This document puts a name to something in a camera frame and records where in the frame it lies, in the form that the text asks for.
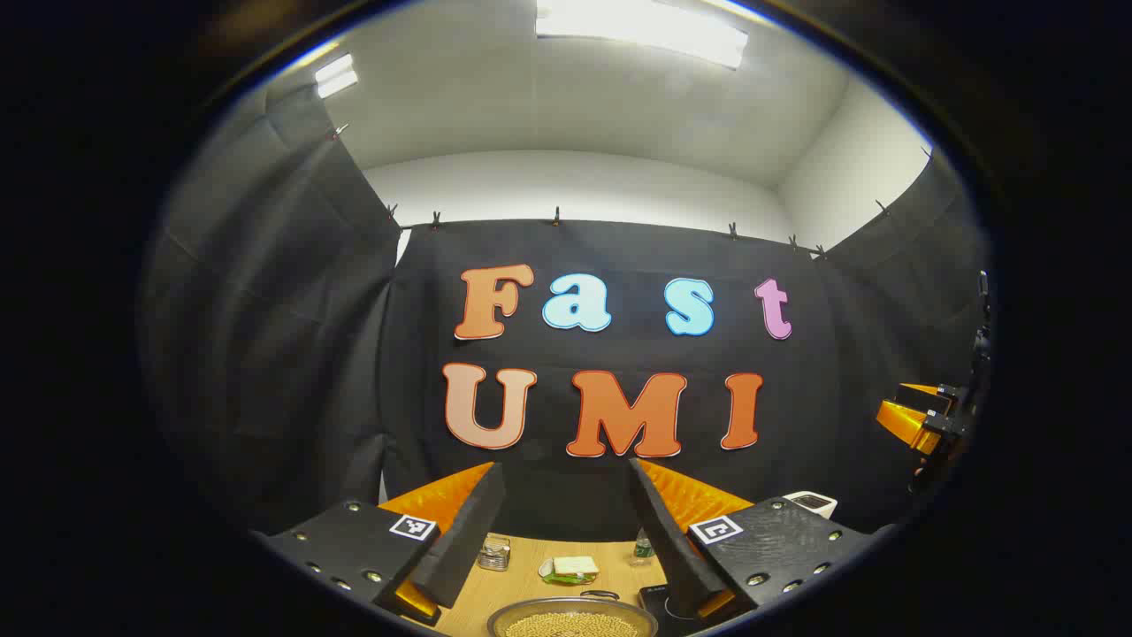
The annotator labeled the white toaster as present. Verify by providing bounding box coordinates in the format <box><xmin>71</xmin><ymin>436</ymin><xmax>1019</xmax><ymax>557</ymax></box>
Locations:
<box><xmin>783</xmin><ymin>491</ymin><xmax>838</xmax><ymax>520</ymax></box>

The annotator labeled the large ceiling light panel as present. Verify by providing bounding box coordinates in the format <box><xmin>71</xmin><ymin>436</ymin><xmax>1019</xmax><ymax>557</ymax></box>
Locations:
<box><xmin>535</xmin><ymin>0</ymin><xmax>750</xmax><ymax>70</ymax></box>

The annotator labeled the small ceiling light panel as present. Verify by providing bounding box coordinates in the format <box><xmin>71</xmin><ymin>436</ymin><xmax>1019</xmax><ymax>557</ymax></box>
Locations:
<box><xmin>314</xmin><ymin>53</ymin><xmax>359</xmax><ymax>99</ymax></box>

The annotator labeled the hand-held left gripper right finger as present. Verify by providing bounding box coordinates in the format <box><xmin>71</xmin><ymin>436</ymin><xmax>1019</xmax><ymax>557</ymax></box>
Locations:
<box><xmin>626</xmin><ymin>457</ymin><xmax>894</xmax><ymax>620</ymax></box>

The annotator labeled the black induction cooktop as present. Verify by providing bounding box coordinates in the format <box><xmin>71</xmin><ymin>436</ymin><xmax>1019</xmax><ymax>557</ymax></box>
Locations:
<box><xmin>639</xmin><ymin>584</ymin><xmax>708</xmax><ymax>637</ymax></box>

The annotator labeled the steel pot with soybeans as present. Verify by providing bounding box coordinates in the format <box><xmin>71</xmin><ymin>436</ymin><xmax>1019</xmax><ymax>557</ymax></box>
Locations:
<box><xmin>486</xmin><ymin>591</ymin><xmax>660</xmax><ymax>637</ymax></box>

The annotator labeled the sandwich with lettuce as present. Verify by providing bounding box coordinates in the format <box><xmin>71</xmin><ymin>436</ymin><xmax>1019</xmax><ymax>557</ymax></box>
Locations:
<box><xmin>538</xmin><ymin>556</ymin><xmax>600</xmax><ymax>587</ymax></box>

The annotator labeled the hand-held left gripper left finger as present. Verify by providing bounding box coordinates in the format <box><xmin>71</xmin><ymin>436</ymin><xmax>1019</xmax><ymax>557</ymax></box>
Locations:
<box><xmin>252</xmin><ymin>460</ymin><xmax>507</xmax><ymax>627</ymax></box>

